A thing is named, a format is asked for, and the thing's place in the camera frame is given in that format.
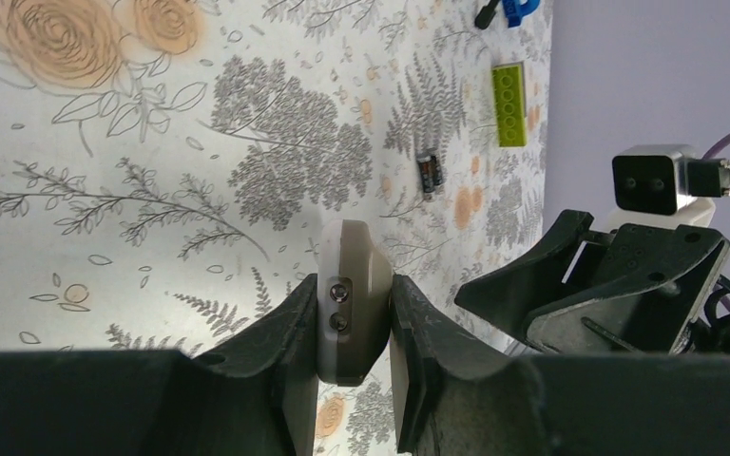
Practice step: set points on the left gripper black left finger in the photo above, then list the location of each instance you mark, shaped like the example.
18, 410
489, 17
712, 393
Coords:
254, 394

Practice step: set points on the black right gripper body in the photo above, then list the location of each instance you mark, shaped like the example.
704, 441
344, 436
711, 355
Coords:
636, 292

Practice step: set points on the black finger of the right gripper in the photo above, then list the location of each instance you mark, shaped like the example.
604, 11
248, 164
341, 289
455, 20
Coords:
506, 296

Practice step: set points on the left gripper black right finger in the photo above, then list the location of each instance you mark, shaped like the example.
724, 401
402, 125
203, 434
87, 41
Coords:
455, 395

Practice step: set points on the white remote control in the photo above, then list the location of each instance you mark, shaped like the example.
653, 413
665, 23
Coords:
354, 282

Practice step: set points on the black AA battery pair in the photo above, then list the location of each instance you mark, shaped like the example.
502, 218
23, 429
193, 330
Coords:
430, 173

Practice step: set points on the floral patterned table mat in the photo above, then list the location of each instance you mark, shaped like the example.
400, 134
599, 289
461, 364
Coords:
167, 167

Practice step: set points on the black microphone tripod stand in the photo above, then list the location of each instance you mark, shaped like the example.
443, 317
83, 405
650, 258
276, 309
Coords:
486, 14

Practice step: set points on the blue plastic cap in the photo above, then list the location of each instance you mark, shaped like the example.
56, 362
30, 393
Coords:
516, 10

